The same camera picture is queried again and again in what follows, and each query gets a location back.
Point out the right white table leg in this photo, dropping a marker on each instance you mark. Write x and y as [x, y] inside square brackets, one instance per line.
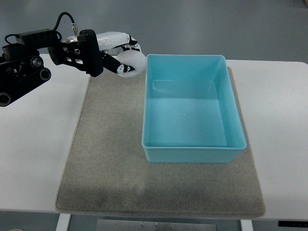
[246, 225]

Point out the left white table leg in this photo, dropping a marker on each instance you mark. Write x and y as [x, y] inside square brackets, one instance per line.
[63, 222]

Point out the white bunny toy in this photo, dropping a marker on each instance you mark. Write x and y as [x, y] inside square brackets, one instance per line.
[136, 60]

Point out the blue plastic box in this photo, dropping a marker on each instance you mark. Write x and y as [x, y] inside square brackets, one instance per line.
[190, 110]

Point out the white table leg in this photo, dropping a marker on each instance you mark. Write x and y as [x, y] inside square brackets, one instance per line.
[246, 225]
[63, 222]

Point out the metal base plate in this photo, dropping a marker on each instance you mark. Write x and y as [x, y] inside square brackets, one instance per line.
[130, 225]

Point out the grey felt mat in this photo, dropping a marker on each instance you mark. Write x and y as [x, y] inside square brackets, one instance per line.
[107, 172]

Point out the black table control panel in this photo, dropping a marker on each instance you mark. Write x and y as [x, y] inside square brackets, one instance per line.
[294, 224]

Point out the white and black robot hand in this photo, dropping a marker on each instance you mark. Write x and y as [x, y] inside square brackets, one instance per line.
[111, 44]

